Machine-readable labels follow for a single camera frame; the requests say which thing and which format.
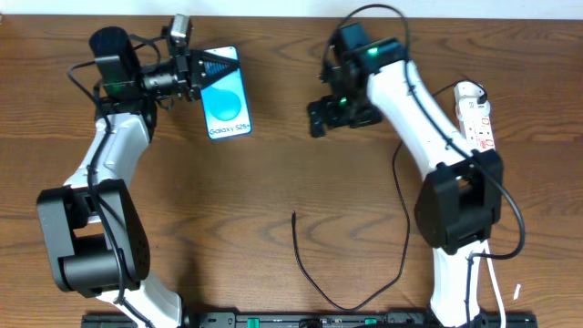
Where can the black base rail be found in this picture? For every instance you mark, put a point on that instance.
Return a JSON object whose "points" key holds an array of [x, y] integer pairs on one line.
{"points": [[390, 319]]}

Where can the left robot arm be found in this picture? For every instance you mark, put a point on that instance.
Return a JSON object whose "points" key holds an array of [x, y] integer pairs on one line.
{"points": [[96, 244]]}

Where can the small white paper scrap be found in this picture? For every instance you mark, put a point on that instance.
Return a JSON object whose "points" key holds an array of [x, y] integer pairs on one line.
{"points": [[516, 291]]}

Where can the white power strip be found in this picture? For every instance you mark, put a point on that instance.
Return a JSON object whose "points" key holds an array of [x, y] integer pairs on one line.
{"points": [[475, 124]]}

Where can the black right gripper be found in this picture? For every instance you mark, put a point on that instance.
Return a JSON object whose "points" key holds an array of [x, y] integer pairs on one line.
{"points": [[319, 117]]}

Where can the blue Galaxy smartphone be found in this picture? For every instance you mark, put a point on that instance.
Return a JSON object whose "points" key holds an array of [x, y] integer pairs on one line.
{"points": [[225, 104]]}

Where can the white USB charger plug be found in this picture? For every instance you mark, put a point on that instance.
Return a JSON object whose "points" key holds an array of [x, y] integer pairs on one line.
{"points": [[471, 95]]}

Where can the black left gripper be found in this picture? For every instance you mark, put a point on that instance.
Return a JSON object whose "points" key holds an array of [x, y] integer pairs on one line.
{"points": [[184, 76]]}

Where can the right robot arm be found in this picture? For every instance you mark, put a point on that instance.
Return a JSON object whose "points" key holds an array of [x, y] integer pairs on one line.
{"points": [[460, 198]]}

